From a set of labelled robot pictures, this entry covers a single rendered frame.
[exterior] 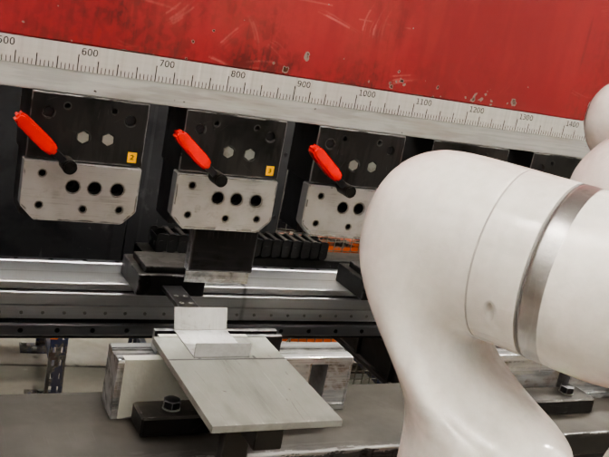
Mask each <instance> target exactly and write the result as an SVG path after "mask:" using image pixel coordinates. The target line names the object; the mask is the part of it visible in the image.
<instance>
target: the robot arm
mask: <svg viewBox="0 0 609 457"><path fill-rule="evenodd" d="M587 107H588V108H587V110H586V113H585V119H584V130H585V139H586V143H587V145H588V147H589V149H590V152H589V153H587V154H586V155H585V156H584V157H583V158H582V160H581V161H580V162H579V164H578V165H577V166H576V168H575V170H574V172H573V174H572V176H571V178H570V180H569V179H566V178H562V177H558V176H556V175H552V174H548V173H545V172H542V171H539V170H533V169H530V168H527V167H523V166H519V165H516V164H513V163H509V162H505V161H502V160H496V159H492V158H489V157H486V156H481V155H478V154H474V153H469V152H464V151H450V150H442V151H428V152H424V153H422V154H419V155H416V156H414V157H411V158H409V159H407V160H406V161H404V162H402V163H401V164H400V165H399V166H397V167H396V168H395V169H393V170H392V171H391V172H390V173H389V174H388V175H387V176H386V178H385V179H384V180H383V181H382V183H381V184H380V186H379V187H378V189H377V190H376V191H375V193H374V195H373V197H372V200H371V202H370V204H369V207H368V209H367V211H366V214H365V216H364V220H363V224H362V231H361V237H360V252H359V256H360V266H361V273H362V281H363V285H364V289H365V293H366V296H367V298H368V301H369V304H370V307H371V310H372V314H373V316H374V319H375V322H376V325H377V326H378V329H379V331H380V334H381V336H382V340H383V342H384V344H385V346H386V349H387V351H388V354H389V356H390V359H391V362H392V364H393V367H394V369H395V372H396V375H397V377H398V380H399V383H400V386H401V392H402V396H403V401H404V421H403V427H402V433H401V442H400V446H399V450H398V454H397V457H574V456H573V453H572V449H571V447H570V445H569V443H568V441H567V439H566V438H565V436H564V435H563V434H562V432H561V431H560V430H559V428H558V427H557V425H556V424H555V423H554V422H553V421H552V419H551V418H550V417H549V416H548V415H547V414H546V412H545V411H544V410H543V409H542V408H541V407H540V406H539V405H538V404H537V402H536V401H535V400H534V399H533V398H532V397H531V396H530V394H529V393H528V392H527V391H526V390H525V388H524V387H523V386H522V385H521V384H520V382H519V381H518V380H517V379H516V377H515V376H514V375H513V374H512V372H511V371H510V370H509V368H508V366H507V365H506V363H505V362H504V360H503V359H502V357H501V356H500V354H499V353H498V350H497V348H496V347H495V345H496V346H498V347H501V348H503V349H506V350H508V351H510V352H512V353H514V354H517V355H521V356H524V357H525V358H527V359H529V360H532V361H534V362H536V363H539V364H541V365H544V366H547V367H549V368H552V369H554V370H557V371H558V372H561V373H563V374H567V375H570V376H572V377H574V378H576V379H579V380H582V381H585V382H587V383H589V384H595V385H599V386H602V387H606V388H609V83H608V84H607V85H606V86H605V87H603V88H602V89H601V90H600V91H599V92H598V93H597V94H596V95H595V96H594V98H593V99H592V101H590V102H589V103H588V106H587Z"/></svg>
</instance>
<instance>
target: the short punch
mask: <svg viewBox="0 0 609 457"><path fill-rule="evenodd" d="M258 232H259V231H258ZM258 232H257V233H255V232H240V231H225V230H209V229H193V228H191V229H190V231H189V236H188V246H187V253H186V258H185V264H184V267H185V269H186V272H185V277H184V282H195V283H226V284H246V283H247V278H248V273H251V272H252V266H253V262H254V256H255V252H256V243H257V237H258Z"/></svg>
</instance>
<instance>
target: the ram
mask: <svg viewBox="0 0 609 457"><path fill-rule="evenodd" d="M0 33H4V34H15V35H21V36H27V37H33V38H40V39H45V40H52V41H57V42H64V43H70V44H81V45H87V46H93V47H99V48H105V49H112V50H117V51H123V52H129V53H141V54H146V55H153V56H158V57H165V58H170V59H177V60H183V61H189V62H195V63H206V64H212V65H218V66H225V67H230V68H237V69H242V70H249V71H255V72H261V73H271V74H278V75H283V76H290V77H296V78H302V79H308V80H314V81H320V82H327V83H338V84H343V85H350V86H355V87H362V88H368V89H374V90H380V91H386V92H397V93H403V94H409V95H415V96H421V97H427V98H433V99H440V100H445V101H452V102H463V103H468V104H475V105H481V106H487V107H493V108H499V109H505V110H511V111H517V112H528V113H534V114H540V115H546V116H553V117H558V118H565V119H570V120H577V121H584V119H585V113H586V110H587V108H588V107H587V106H588V103H589V102H590V101H592V99H593V98H594V97H595V95H596V94H597V93H598V92H599V91H600V90H601V89H602V88H603V87H605V86H606V85H607V84H608V83H609V0H0ZM0 85H7V86H14V87H22V88H29V89H36V90H44V91H50V92H64V93H71V94H79V95H86V96H93V97H101V98H108V99H115V100H123V101H130V102H144V103H151V104H158V105H166V106H173V107H180V108H188V109H194V110H201V111H209V112H223V113H230V114H237V115H245V116H252V117H259V118H267V119H274V120H281V121H289V122H302V123H310V124H317V125H324V126H332V127H338V128H345V129H353V130H360V131H374V132H381V133H389V134H396V135H403V136H411V137H418V138H425V139H433V140H440V141H454V142H461V143H468V144H475V145H482V146H489V147H497V148H504V149H511V150H519V151H533V152H540V153H547V154H555V155H562V156H569V157H577V158H583V157H584V156H585V155H586V154H587V153H589V152H590V149H589V147H588V145H587V143H586V141H580V140H574V139H567V138H560V137H554V136H547V135H540V134H534V133H527V132H521V131H508V130H501V129H495V128H489V127H481V126H475V125H468V124H462V123H455V122H443V121H436V120H429V119H422V118H416V117H410V116H402V115H396V114H389V113H383V112H370V111H364V110H357V109H351V108H344V107H337V106H331V105H324V104H317V103H310V102H299V101H292V100H285V99H278V98H272V97H265V96H258V95H252V94H245V93H239V92H226V91H220V90H213V89H207V88H199V87H193V86H187V85H180V84H173V83H161V82H154V81H147V80H141V79H134V78H128V77H120V76H114V75H108V74H101V73H88V72H82V71H75V70H69V69H62V68H55V67H49V66H42V65H35V64H29V63H17V62H10V61H3V60H0Z"/></svg>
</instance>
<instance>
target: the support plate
mask: <svg viewBox="0 0 609 457"><path fill-rule="evenodd" d="M234 338H235V340H236V341H237V342H238V343H252V345H251V350H250V356H249V357H219V358H254V357H253V356H252V355H254V356H255V357H256V358H281V357H283V356H282V355H281V354H280V352H279V351H278V350H277V349H276V348H275V347H274V346H273V345H272V344H271V343H270V342H269V341H268V340H267V338H266V337H234ZM152 343H153V344H154V346H155V347H156V349H157V350H158V352H159V354H160V356H161V357H162V359H163V360H164V362H165V363H166V365H167V366H168V368H169V370H170V371H171V372H172V374H173V375H174V377H175V378H176V380H177V381H178V383H179V385H180V387H181V388H182V390H183V391H184V393H185V394H186V396H187V397H188V399H189V400H190V401H191V403H192V405H193V406H194V408H195V409H196V411H197V412H198V414H199V416H200V417H201V419H202V420H203V422H204V424H205V425H206V426H207V428H208V429H209V431H210V432H211V433H240V432H256V431H273V430H290V429H306V428H324V427H340V426H342V422H343V420H342V418H341V417H340V416H339V415H338V414H337V413H336V412H335V411H334V410H333V409H332V408H331V407H330V406H329V404H328V403H327V402H326V401H325V400H324V399H323V398H322V397H321V396H320V395H319V394H318V393H317V392H316V391H315V389H314V388H313V387H312V386H311V385H310V384H309V383H307V382H306V380H305V379H304V378H303V377H302V376H301V375H300V374H299V373H298V372H297V371H296V370H295V369H294V368H293V367H292V365H291V364H290V363H289V362H288V361H287V360H286V359H237V360H169V359H198V358H194V357H193V356H192V354H191V353H190V352H189V350H188V349H187V348H186V347H185V346H184V344H183V343H182V342H181V340H180V339H179V337H153V340H152Z"/></svg>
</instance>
